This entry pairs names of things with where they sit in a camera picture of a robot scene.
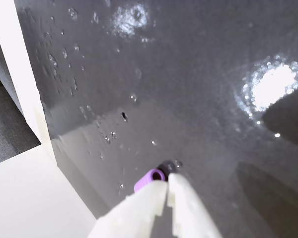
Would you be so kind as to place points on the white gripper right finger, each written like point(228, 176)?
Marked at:
point(191, 210)

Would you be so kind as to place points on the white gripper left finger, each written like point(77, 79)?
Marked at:
point(129, 213)

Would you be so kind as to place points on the purple rubber pen grip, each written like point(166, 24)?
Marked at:
point(149, 179)

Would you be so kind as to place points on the grey plastic mat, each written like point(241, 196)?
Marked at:
point(164, 99)

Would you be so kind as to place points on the grey fabric sofa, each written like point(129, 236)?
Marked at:
point(5, 124)

